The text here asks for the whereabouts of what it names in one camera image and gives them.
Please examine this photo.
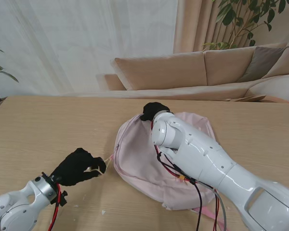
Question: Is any grey sofa cushion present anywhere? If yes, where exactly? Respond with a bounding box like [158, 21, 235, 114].
[239, 45, 289, 82]

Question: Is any tall green leafy plant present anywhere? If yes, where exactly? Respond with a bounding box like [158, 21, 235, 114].
[202, 0, 289, 51]

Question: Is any white sheer curtain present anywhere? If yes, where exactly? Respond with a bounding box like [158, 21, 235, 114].
[0, 0, 179, 96]

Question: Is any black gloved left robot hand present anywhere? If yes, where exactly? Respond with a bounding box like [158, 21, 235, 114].
[50, 148, 107, 186]

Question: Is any pink flat strap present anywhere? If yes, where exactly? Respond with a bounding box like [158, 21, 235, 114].
[192, 207, 228, 231]

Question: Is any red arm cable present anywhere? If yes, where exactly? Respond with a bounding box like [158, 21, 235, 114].
[48, 184, 61, 231]
[149, 120, 220, 231]

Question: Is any white sofa cushion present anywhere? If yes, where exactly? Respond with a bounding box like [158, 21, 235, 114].
[248, 74, 289, 106]

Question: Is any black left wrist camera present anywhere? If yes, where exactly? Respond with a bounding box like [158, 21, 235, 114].
[55, 190, 68, 207]

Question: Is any beige sofa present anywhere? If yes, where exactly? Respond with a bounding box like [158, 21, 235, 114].
[103, 42, 289, 106]

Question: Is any pale pink backpack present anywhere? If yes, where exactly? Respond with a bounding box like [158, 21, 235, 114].
[113, 112, 216, 211]

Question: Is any grey right arm cable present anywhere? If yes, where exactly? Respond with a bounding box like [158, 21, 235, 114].
[215, 189, 229, 231]

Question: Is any small green houseplant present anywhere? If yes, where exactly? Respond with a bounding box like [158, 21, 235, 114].
[0, 44, 20, 105]

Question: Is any beige pleated curtain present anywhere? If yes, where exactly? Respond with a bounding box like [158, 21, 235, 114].
[173, 0, 289, 55]

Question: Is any yellow zipper pull cord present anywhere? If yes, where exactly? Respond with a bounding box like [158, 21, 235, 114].
[88, 155, 114, 174]

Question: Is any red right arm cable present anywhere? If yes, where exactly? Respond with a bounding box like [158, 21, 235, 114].
[149, 120, 220, 231]

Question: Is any red left arm cable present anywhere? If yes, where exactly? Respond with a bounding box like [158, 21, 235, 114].
[48, 184, 61, 231]

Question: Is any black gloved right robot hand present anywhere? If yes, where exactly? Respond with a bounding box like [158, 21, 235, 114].
[140, 102, 171, 122]

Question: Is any brown cardboard piece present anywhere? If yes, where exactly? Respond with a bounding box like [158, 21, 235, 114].
[223, 95, 267, 103]

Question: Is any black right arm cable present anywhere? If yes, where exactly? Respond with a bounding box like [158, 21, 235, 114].
[156, 153, 215, 231]

